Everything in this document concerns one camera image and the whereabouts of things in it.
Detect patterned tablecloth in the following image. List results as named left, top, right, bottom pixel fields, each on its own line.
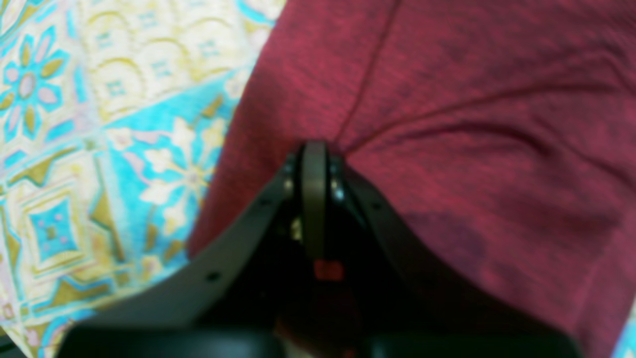
left=1, top=0, right=635, bottom=358

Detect dark red t-shirt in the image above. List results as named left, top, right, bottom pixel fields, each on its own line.
left=188, top=0, right=635, bottom=358

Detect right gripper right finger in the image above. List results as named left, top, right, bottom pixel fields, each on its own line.
left=325, top=153, right=582, bottom=358

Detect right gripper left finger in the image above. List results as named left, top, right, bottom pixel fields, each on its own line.
left=57, top=141, right=328, bottom=358

